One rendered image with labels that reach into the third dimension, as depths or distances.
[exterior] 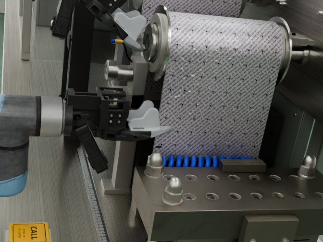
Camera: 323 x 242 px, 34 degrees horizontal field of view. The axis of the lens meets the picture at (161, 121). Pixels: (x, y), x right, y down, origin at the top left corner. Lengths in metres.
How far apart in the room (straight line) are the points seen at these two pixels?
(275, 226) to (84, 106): 0.41
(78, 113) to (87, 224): 0.23
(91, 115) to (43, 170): 0.30
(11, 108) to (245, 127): 0.47
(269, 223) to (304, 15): 0.47
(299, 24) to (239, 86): 0.23
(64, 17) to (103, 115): 0.19
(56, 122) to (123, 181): 0.28
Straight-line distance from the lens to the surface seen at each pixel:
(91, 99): 0.97
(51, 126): 0.96
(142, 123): 1.00
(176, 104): 1.03
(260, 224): 0.95
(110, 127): 0.99
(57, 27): 1.00
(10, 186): 1.02
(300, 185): 1.09
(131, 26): 1.01
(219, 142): 1.10
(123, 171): 1.16
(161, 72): 1.01
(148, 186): 0.96
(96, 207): 1.12
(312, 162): 1.12
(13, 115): 0.96
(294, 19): 1.23
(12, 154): 0.99
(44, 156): 1.31
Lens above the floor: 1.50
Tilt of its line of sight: 22 degrees down
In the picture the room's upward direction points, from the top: 9 degrees clockwise
